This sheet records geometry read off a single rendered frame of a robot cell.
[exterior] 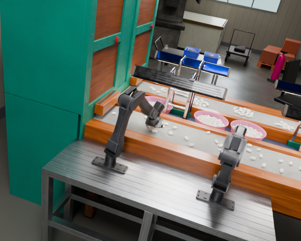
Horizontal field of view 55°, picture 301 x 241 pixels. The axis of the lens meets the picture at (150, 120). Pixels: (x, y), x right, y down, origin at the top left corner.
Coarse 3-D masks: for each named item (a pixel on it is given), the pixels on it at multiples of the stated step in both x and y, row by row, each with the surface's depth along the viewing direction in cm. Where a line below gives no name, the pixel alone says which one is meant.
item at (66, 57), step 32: (0, 0) 160; (32, 0) 154; (64, 0) 149; (96, 0) 150; (128, 0) 193; (32, 32) 162; (64, 32) 156; (96, 32) 163; (128, 32) 213; (32, 64) 170; (64, 64) 164; (96, 64) 175; (128, 64) 233; (32, 96) 179; (64, 96) 172; (96, 96) 189
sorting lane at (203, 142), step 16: (128, 128) 191; (144, 128) 195; (160, 128) 199; (192, 128) 207; (208, 144) 190; (240, 160) 179; (256, 160) 183; (272, 160) 186; (288, 160) 190; (288, 176) 172
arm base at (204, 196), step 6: (198, 192) 154; (204, 192) 155; (216, 192) 147; (198, 198) 151; (204, 198) 151; (210, 198) 150; (216, 198) 148; (222, 198) 149; (216, 204) 149; (222, 204) 149; (228, 204) 150; (234, 204) 151
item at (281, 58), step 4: (284, 52) 618; (280, 56) 624; (284, 56) 622; (280, 60) 624; (284, 60) 624; (276, 64) 633; (280, 64) 627; (276, 68) 634; (280, 68) 631; (276, 72) 636; (272, 76) 643; (276, 76) 639; (268, 80) 651; (272, 80) 642
